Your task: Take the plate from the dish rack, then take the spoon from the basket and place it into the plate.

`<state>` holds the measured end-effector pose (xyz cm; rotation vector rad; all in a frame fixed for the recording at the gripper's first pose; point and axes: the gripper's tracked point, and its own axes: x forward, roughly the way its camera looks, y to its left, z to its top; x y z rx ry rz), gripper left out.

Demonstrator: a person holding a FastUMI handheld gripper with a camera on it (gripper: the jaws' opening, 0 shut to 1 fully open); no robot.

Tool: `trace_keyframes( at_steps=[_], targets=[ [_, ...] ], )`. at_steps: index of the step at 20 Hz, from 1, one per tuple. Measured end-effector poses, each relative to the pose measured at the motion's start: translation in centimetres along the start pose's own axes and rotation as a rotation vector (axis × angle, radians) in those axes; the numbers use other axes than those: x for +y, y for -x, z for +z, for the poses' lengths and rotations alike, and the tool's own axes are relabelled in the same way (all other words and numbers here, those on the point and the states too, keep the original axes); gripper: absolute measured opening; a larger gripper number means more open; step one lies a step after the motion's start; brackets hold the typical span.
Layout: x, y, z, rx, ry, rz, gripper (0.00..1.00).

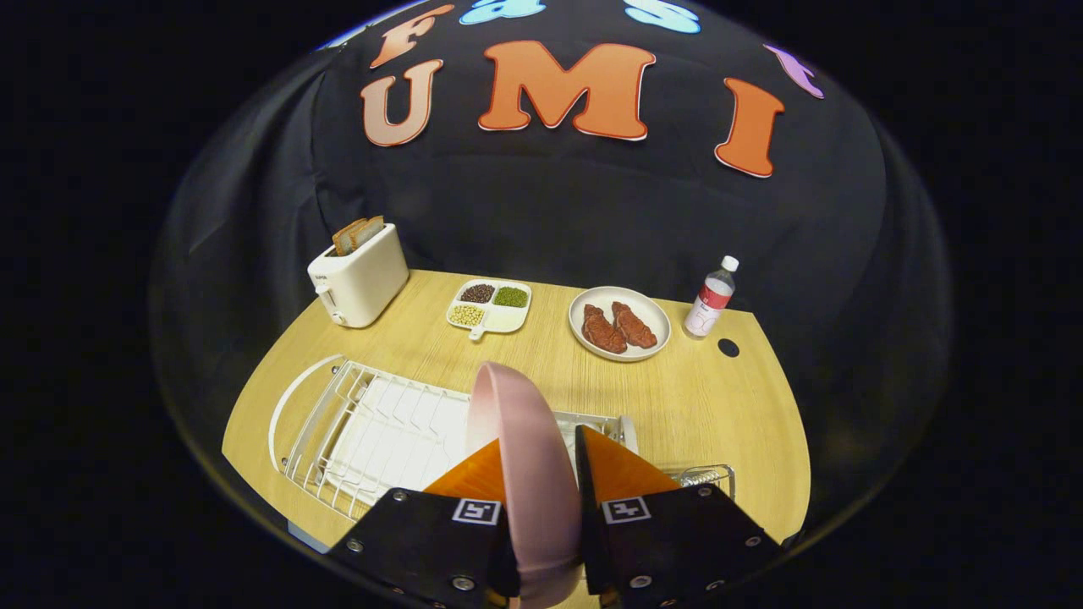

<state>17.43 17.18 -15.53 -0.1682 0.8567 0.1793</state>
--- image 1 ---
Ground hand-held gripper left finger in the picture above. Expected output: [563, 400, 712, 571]
[326, 437, 522, 609]

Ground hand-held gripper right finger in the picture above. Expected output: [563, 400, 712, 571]
[574, 425, 784, 609]

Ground clear wire basket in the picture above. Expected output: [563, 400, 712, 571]
[673, 464, 736, 502]

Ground white wire dish rack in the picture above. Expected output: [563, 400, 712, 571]
[268, 354, 638, 521]

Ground white plate with meat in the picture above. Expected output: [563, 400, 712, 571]
[569, 286, 672, 363]

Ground white divided dish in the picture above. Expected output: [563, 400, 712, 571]
[446, 278, 533, 341]

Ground red meat steak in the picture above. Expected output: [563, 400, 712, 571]
[582, 304, 628, 354]
[612, 302, 658, 349]

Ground clear bottle red label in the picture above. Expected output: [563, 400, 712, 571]
[684, 255, 739, 340]

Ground white toaster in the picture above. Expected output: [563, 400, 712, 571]
[307, 223, 410, 329]

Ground black backdrop cloth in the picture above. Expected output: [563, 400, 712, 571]
[151, 0, 957, 542]

